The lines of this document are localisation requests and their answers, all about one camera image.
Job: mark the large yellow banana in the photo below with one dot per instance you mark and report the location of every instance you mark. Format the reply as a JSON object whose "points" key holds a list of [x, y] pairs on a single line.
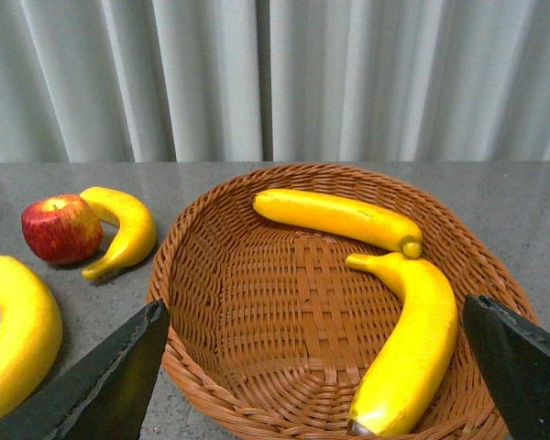
{"points": [[30, 332]]}

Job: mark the white curtain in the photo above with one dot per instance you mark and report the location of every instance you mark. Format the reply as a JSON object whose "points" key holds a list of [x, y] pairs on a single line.
{"points": [[144, 81]]}

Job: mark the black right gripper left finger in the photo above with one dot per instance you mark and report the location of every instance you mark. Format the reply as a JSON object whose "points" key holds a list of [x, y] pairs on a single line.
{"points": [[106, 394]]}

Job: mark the small curved yellow banana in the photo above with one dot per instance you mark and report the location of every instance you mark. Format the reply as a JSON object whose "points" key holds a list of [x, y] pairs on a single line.
{"points": [[136, 233]]}

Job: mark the straight yellow banana in basket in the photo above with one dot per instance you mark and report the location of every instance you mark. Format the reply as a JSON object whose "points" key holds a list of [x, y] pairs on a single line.
{"points": [[342, 216]]}

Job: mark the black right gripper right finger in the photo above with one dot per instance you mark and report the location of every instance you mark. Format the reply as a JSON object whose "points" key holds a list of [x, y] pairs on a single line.
{"points": [[513, 356]]}

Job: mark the red apple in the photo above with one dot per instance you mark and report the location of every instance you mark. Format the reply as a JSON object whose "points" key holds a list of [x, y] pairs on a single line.
{"points": [[62, 229]]}

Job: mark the right brown wicker basket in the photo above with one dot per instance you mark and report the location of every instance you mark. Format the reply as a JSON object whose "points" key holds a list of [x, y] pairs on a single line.
{"points": [[270, 331]]}

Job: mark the curved yellow banana in basket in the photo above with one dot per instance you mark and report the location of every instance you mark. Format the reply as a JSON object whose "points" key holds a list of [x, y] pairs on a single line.
{"points": [[404, 377]]}

